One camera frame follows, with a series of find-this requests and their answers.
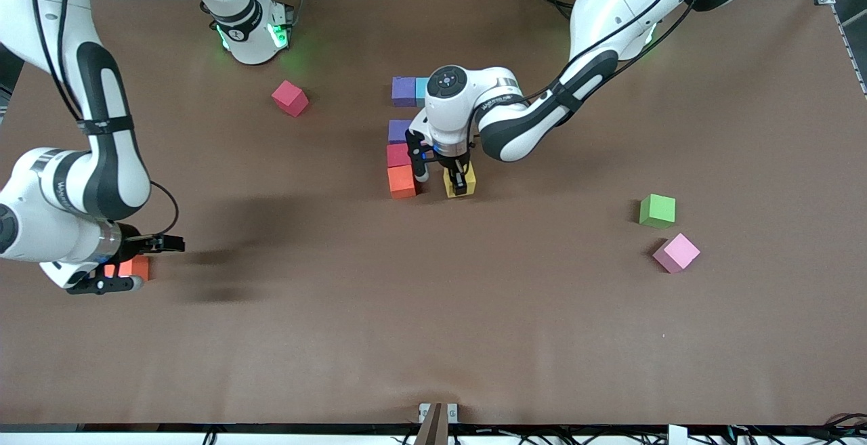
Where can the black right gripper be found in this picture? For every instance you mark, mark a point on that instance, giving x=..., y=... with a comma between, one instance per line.
x=133, y=245

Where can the yellow foam cube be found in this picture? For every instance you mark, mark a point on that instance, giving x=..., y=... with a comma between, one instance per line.
x=448, y=187

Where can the blue foam cube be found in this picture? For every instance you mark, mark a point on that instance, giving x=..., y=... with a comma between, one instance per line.
x=421, y=91

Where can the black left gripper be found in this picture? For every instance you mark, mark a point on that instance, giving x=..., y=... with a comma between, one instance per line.
x=454, y=162

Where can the purple foam cube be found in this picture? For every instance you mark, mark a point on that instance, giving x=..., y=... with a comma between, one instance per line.
x=399, y=131
x=404, y=91

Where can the orange foam cube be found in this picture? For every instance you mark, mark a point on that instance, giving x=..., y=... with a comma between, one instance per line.
x=402, y=182
x=135, y=269

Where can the red foam cube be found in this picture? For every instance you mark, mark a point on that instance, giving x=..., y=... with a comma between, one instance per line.
x=397, y=155
x=290, y=98

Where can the brown paper table cover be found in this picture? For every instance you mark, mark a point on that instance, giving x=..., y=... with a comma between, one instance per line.
x=433, y=336

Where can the pink foam cube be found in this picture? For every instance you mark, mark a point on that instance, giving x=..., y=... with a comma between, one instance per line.
x=676, y=252

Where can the white label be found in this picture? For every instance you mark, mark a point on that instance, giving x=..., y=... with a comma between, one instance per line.
x=677, y=435

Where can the green foam cube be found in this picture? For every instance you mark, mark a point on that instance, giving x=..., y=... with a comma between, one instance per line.
x=657, y=210

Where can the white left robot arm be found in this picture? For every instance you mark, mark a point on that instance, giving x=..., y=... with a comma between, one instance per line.
x=515, y=130

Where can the metal bracket with brown post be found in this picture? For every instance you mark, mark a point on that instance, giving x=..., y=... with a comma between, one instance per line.
x=437, y=425

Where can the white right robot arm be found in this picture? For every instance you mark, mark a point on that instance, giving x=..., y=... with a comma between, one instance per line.
x=68, y=187

